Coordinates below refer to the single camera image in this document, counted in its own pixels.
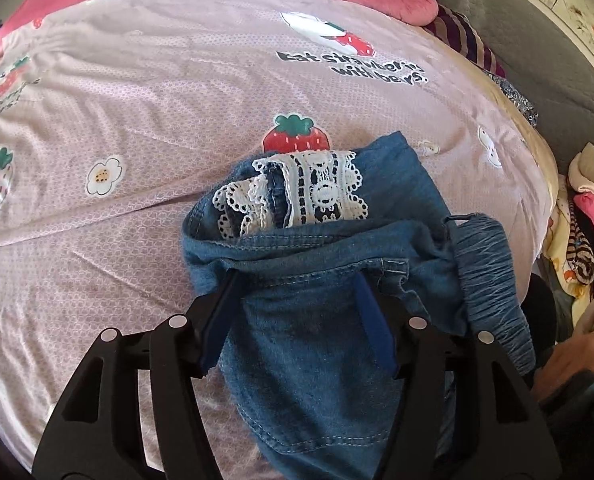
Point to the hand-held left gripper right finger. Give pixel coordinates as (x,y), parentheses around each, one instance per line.
(374,325)

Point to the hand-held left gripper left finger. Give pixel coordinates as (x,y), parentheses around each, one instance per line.
(224,320)

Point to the blue denim pants lace trim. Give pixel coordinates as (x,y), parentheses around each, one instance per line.
(317,310)

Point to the person's right hand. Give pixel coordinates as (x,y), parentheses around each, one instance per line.
(569,360)

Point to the black round stool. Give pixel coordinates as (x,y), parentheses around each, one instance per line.
(539,315)

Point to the pile of mixed clothes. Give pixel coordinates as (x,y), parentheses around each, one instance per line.
(582,230)

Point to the pink strawberry print bed sheet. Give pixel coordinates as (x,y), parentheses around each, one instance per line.
(177,110)

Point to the dark floral cloth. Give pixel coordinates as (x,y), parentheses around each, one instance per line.
(517,100)

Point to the maroon striped cloth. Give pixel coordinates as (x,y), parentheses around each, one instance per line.
(464,40)

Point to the grey quilted headboard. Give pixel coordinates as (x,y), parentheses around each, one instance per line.
(542,50)

